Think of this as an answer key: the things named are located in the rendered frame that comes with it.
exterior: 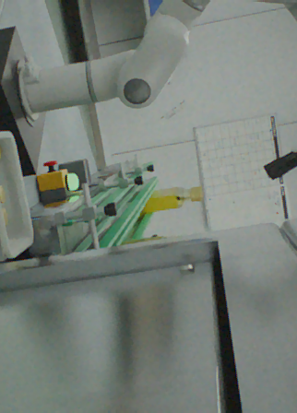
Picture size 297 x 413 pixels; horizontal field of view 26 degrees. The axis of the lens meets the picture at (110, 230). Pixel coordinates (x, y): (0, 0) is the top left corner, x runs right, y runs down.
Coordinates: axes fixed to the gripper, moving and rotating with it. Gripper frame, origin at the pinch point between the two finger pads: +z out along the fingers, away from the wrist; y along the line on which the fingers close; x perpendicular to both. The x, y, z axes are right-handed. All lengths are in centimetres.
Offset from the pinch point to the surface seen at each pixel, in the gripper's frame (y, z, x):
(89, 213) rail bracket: -19.8, 36.5, 12.4
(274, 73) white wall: 579, -82, 22
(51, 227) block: -20, 45, 14
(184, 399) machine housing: -126, 13, 10
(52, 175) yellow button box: 21, 49, 24
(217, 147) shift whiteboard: 578, 8, -16
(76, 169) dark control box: 48, 48, 24
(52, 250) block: -20, 47, 10
